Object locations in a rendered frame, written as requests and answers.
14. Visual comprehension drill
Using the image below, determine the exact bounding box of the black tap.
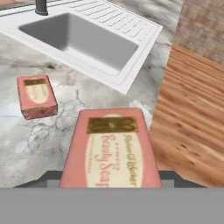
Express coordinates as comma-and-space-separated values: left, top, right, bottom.
34, 0, 49, 17

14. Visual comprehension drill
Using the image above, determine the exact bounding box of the pink bar soap box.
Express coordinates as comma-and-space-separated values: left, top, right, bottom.
16, 74, 59, 121
59, 108, 164, 189

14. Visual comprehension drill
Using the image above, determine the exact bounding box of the white sink with drainboard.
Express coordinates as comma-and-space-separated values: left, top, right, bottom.
0, 0, 164, 95

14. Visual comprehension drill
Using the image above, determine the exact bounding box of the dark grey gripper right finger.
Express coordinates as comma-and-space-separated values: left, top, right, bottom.
158, 171, 205, 189

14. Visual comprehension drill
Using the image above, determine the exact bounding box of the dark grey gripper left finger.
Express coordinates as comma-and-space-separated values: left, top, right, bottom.
13, 171, 63, 189

